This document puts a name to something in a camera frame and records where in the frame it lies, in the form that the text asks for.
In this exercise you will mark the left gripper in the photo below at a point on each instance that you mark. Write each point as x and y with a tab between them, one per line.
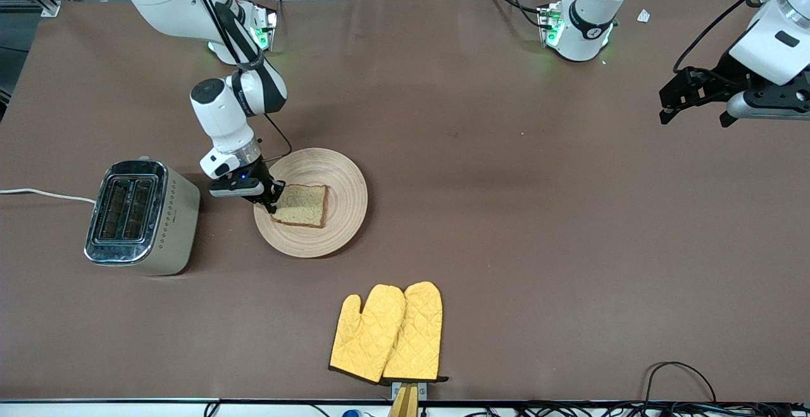
725	80

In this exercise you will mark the slice of brown bread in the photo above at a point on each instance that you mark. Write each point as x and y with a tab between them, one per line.
304	205

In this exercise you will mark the small blue object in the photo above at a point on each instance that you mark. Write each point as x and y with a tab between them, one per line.
352	414

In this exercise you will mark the round wooden plate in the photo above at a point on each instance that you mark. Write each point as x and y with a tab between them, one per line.
342	227

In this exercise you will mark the small metal edge bracket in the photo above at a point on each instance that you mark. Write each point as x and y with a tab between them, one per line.
422	392

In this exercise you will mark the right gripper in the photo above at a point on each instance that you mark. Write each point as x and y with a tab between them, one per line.
260	171

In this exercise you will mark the brown table cover mat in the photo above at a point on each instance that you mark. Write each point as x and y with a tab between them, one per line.
569	278

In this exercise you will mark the small white paper scrap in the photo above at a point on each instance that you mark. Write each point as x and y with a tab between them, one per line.
643	16

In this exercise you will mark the yellow quilted oven mitt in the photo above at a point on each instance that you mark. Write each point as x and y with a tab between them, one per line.
417	335
364	335

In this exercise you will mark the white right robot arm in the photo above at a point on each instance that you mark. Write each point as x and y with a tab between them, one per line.
221	119

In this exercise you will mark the beige chrome two-slot toaster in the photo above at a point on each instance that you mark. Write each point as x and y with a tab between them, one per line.
177	227

